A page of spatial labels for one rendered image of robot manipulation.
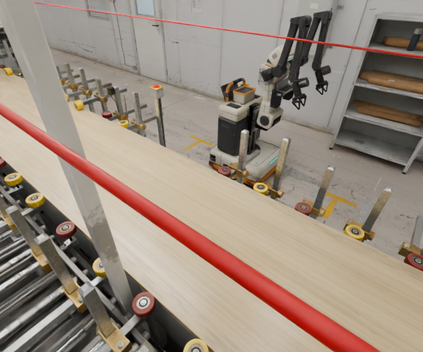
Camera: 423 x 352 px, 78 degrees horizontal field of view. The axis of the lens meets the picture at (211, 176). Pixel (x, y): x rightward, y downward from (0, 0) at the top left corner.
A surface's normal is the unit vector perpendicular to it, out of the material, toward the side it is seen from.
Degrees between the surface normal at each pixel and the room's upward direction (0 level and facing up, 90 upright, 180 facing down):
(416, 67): 90
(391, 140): 90
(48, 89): 90
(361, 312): 0
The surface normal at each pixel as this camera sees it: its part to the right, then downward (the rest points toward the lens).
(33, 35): 0.78, 0.39
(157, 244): 0.01, -0.79
